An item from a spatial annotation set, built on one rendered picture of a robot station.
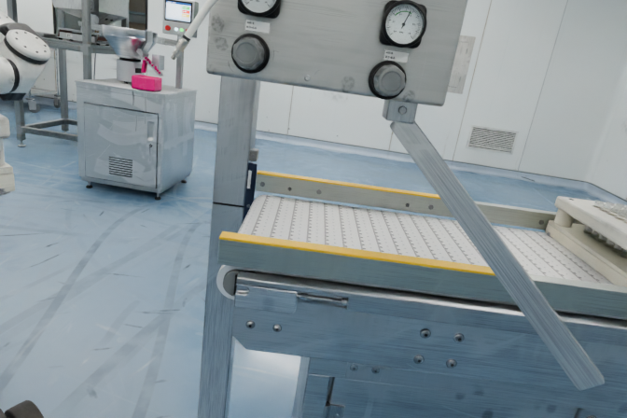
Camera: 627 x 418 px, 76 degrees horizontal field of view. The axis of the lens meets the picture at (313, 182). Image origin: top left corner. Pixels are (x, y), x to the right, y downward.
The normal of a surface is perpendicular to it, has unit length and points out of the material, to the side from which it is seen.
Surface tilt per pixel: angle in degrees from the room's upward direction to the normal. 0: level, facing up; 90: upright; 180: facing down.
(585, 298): 90
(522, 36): 90
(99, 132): 90
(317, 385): 90
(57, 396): 0
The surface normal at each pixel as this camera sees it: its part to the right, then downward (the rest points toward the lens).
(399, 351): -0.02, 0.29
